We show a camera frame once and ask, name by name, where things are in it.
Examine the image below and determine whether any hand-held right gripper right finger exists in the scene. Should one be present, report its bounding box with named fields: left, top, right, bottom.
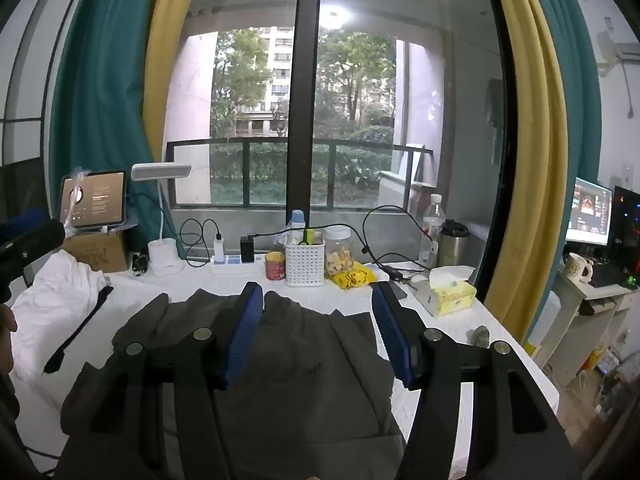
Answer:
left=371, top=282, right=583, bottom=480

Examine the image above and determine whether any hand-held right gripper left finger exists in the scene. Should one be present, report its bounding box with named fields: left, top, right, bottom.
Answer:
left=52, top=282, right=264, bottom=480

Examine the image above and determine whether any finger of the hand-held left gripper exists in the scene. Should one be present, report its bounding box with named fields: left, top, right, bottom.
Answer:
left=0, top=209, right=67, bottom=303

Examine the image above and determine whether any dark grey t-shirt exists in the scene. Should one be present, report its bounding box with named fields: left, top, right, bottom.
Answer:
left=52, top=287, right=407, bottom=480

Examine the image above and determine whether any person's left hand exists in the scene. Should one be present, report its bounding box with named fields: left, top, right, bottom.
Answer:
left=0, top=305, right=19, bottom=376

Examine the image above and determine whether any white crumpled cloth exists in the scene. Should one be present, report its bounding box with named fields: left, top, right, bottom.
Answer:
left=10, top=250, right=113, bottom=386

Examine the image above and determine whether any cardboard box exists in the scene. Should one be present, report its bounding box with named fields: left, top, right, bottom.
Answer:
left=62, top=230, right=132, bottom=274

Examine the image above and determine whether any white power strip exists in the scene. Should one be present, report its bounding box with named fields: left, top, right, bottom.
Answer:
left=210, top=254, right=266, bottom=275

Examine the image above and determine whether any red can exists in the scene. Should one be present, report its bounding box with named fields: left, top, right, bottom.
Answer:
left=264, top=251, right=287, bottom=281

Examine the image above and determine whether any yellow tissue box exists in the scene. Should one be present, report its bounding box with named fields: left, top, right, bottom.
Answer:
left=415, top=266, right=478, bottom=317

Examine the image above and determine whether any yellow snack bag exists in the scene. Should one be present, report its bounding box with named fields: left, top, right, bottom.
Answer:
left=327, top=262, right=377, bottom=291

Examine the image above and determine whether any white perforated basket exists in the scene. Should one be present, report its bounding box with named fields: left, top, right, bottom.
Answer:
left=284, top=237, right=327, bottom=287

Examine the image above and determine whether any clear plastic jar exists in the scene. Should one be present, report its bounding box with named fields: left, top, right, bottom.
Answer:
left=324, top=226, right=355, bottom=277

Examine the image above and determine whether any white desk lamp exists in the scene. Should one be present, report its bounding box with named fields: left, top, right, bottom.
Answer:
left=131, top=162, right=194, bottom=277

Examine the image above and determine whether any steel thermos mug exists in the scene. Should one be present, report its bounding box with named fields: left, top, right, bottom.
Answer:
left=436, top=220, right=470, bottom=267

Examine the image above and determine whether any clear water bottle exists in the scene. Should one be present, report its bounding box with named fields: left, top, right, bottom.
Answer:
left=419, top=194, right=447, bottom=268

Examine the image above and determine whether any blue capped bottle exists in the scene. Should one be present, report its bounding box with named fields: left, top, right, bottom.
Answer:
left=289, top=209, right=307, bottom=246

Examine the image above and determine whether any black balcony railing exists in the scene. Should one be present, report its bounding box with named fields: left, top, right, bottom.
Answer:
left=165, top=140, right=435, bottom=209

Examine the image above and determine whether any teal curtain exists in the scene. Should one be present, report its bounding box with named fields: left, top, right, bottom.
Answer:
left=520, top=0, right=601, bottom=301
left=47, top=0, right=177, bottom=261

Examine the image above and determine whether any white side desk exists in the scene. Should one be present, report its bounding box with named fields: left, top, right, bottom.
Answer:
left=532, top=270, right=640, bottom=391

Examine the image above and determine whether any white printed mug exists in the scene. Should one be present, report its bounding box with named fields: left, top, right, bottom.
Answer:
left=564, top=252, right=595, bottom=284

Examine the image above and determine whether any yellow curtain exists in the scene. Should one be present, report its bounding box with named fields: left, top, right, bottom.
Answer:
left=142, top=0, right=208, bottom=171
left=482, top=0, right=571, bottom=346

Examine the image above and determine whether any computer monitor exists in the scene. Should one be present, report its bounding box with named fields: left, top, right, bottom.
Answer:
left=565, top=177, right=614, bottom=249

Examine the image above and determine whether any black computer tower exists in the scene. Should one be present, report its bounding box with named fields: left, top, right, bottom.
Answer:
left=610, top=185, right=640, bottom=267

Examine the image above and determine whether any white air conditioner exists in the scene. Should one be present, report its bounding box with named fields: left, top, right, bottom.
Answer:
left=597, top=30, right=640, bottom=69

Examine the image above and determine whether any long black cable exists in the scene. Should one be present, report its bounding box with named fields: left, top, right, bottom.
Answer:
left=248, top=205, right=436, bottom=282

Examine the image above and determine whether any black charger cable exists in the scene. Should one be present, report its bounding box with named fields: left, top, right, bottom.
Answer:
left=178, top=217, right=223, bottom=269

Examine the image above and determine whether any black flat strap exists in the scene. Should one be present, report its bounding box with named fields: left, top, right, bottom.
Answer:
left=44, top=286, right=115, bottom=375

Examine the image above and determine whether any black window post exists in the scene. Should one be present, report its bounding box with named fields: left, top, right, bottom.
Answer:
left=286, top=0, right=323, bottom=246

